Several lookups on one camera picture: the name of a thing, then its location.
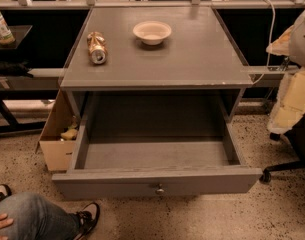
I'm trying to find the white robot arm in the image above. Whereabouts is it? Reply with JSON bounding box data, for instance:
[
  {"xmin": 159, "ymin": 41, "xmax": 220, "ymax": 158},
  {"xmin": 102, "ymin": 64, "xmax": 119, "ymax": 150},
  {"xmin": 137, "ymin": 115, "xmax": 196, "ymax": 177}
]
[{"xmin": 266, "ymin": 10, "xmax": 305, "ymax": 134}]

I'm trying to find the black white left shoe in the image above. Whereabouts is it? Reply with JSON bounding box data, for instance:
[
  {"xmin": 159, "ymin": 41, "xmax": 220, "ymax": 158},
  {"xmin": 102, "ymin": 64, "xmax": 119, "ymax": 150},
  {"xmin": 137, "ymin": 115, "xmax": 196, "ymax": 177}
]
[{"xmin": 0, "ymin": 184, "xmax": 12, "ymax": 202}]

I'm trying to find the black white shoe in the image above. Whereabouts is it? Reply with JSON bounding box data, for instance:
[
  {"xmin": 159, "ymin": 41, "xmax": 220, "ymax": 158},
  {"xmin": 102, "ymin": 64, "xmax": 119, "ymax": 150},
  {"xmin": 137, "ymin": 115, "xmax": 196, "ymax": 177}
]
[
  {"xmin": 73, "ymin": 202, "xmax": 100, "ymax": 240},
  {"xmin": 0, "ymin": 184, "xmax": 12, "ymax": 202}
]

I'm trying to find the black white right shoe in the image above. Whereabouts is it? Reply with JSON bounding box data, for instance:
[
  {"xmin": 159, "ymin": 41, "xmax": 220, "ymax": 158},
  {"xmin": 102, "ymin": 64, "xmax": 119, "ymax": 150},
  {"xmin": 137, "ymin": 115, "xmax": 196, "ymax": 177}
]
[{"xmin": 73, "ymin": 202, "xmax": 100, "ymax": 240}]

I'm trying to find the brown cardboard box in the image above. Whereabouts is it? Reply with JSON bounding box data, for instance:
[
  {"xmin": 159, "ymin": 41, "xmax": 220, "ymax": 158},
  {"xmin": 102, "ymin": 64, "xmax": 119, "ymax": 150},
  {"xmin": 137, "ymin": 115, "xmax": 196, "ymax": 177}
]
[{"xmin": 39, "ymin": 91, "xmax": 79, "ymax": 171}]

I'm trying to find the grey top drawer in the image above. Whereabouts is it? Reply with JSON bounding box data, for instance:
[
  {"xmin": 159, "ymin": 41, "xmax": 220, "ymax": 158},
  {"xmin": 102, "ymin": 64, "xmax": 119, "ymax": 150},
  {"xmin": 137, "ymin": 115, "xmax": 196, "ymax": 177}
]
[{"xmin": 53, "ymin": 92, "xmax": 262, "ymax": 200}]

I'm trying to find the round metal drawer knob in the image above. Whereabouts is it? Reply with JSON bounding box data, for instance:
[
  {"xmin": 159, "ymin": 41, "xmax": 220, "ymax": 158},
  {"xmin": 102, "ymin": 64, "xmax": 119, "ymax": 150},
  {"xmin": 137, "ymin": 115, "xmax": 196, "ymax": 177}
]
[{"xmin": 155, "ymin": 184, "xmax": 165, "ymax": 195}]

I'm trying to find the white cable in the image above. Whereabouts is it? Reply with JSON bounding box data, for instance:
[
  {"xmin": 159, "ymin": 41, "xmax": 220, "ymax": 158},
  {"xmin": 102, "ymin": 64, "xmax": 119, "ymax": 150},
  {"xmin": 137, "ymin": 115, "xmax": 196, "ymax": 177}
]
[{"xmin": 252, "ymin": 0, "xmax": 277, "ymax": 86}]

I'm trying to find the grey wooden cabinet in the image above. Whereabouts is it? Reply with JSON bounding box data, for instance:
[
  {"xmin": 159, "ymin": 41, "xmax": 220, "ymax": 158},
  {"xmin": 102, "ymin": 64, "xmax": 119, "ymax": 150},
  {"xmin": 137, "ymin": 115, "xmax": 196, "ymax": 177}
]
[{"xmin": 58, "ymin": 5, "xmax": 255, "ymax": 125}]

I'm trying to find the yellow item in box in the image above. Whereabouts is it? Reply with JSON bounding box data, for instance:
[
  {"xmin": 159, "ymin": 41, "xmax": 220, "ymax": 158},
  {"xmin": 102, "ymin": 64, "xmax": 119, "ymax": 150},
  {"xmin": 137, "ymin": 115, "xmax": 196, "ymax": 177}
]
[{"xmin": 60, "ymin": 117, "xmax": 79, "ymax": 141}]

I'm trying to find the blue jeans leg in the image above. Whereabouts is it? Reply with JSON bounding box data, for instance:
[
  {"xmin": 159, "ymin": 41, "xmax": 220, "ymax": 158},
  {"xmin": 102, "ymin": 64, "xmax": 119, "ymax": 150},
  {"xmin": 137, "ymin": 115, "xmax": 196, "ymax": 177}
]
[{"xmin": 0, "ymin": 192, "xmax": 80, "ymax": 240}]

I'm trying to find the small black side table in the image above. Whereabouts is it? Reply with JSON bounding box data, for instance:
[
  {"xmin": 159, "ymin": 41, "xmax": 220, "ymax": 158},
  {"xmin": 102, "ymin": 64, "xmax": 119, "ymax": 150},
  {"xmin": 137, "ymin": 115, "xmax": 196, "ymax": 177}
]
[{"xmin": 0, "ymin": 25, "xmax": 45, "ymax": 134}]

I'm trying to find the white ceramic bowl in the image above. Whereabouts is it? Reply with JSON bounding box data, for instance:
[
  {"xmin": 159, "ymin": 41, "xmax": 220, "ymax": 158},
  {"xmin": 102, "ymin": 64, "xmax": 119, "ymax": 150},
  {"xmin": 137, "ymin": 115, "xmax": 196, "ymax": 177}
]
[{"xmin": 133, "ymin": 21, "xmax": 172, "ymax": 45}]

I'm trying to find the plastic drink bottle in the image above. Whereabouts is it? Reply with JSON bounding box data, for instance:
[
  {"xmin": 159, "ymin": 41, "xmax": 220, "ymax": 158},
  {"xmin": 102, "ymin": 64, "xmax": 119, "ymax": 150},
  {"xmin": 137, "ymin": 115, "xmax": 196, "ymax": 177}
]
[{"xmin": 0, "ymin": 11, "xmax": 15, "ymax": 45}]

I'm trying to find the crushed gold drink can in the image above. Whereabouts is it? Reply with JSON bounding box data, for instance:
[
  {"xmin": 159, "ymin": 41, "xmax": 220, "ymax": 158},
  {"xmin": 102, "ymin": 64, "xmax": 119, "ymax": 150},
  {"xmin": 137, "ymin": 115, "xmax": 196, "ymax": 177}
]
[{"xmin": 87, "ymin": 32, "xmax": 108, "ymax": 65}]

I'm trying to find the black office chair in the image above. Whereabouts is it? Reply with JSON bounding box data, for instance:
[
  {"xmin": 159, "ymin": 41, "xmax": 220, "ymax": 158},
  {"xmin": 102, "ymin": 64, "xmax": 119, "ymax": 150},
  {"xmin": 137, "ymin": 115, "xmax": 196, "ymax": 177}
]
[{"xmin": 259, "ymin": 107, "xmax": 305, "ymax": 184}]

